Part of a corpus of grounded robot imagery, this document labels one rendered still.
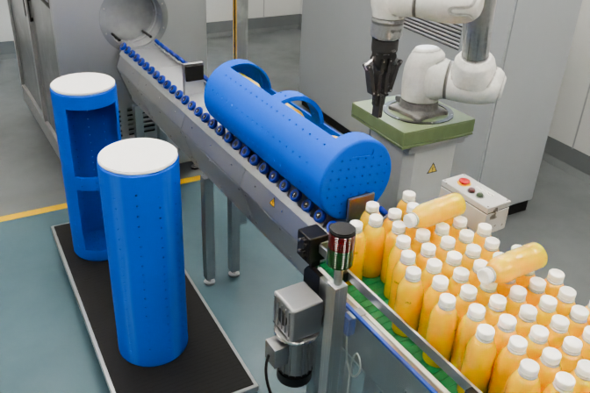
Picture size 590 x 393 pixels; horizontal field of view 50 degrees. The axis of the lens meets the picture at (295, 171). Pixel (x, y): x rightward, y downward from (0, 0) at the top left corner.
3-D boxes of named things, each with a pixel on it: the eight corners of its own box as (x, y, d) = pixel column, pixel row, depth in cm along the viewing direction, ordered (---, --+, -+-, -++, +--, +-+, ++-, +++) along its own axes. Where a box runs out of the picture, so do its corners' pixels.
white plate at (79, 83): (36, 84, 278) (37, 87, 278) (80, 98, 266) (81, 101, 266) (84, 67, 299) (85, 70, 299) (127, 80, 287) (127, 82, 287)
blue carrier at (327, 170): (259, 120, 279) (267, 58, 267) (382, 213, 214) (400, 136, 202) (200, 125, 264) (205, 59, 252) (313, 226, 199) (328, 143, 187)
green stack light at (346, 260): (342, 252, 154) (344, 235, 151) (358, 266, 149) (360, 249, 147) (320, 260, 151) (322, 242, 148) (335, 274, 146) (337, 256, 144)
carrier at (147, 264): (192, 360, 256) (183, 315, 280) (183, 172, 215) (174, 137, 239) (120, 373, 248) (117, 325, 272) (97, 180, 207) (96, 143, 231)
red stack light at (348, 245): (344, 235, 151) (345, 221, 150) (360, 248, 147) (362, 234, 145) (322, 242, 148) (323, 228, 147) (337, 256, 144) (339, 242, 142)
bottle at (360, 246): (337, 271, 190) (341, 220, 181) (360, 271, 190) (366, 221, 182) (340, 286, 184) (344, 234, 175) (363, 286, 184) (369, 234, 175)
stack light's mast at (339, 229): (341, 272, 157) (346, 217, 149) (356, 286, 152) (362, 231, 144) (320, 280, 154) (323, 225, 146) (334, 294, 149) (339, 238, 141)
